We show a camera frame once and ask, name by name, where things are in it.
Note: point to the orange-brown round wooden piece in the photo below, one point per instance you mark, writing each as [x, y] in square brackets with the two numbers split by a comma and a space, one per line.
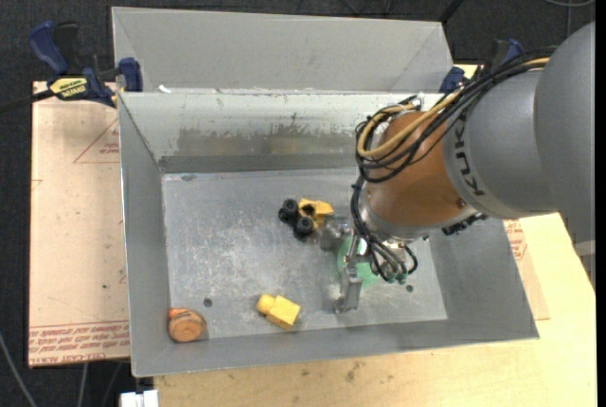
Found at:
[186, 325]

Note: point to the yellow toy truck, black wheels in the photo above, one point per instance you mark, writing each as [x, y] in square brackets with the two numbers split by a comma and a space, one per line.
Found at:
[308, 213]

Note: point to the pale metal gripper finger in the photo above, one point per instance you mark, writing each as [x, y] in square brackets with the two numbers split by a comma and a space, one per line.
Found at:
[331, 237]
[350, 287]

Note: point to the yellow toy block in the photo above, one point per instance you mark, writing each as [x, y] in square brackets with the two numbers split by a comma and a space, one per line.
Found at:
[281, 311]

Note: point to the grey metal bin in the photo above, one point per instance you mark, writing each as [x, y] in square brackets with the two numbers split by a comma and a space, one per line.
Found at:
[227, 225]

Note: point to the brown cardboard board, red print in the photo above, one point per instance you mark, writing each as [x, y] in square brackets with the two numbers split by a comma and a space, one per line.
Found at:
[76, 216]

